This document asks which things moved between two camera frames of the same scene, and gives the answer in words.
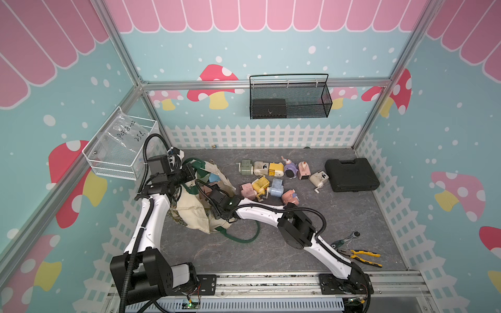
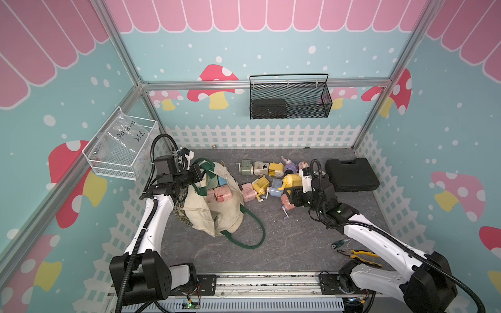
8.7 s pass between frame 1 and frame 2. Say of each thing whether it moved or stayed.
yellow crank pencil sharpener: stayed
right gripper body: moved
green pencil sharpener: stayed
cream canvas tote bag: moved
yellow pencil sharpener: stayed
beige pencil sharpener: stayed
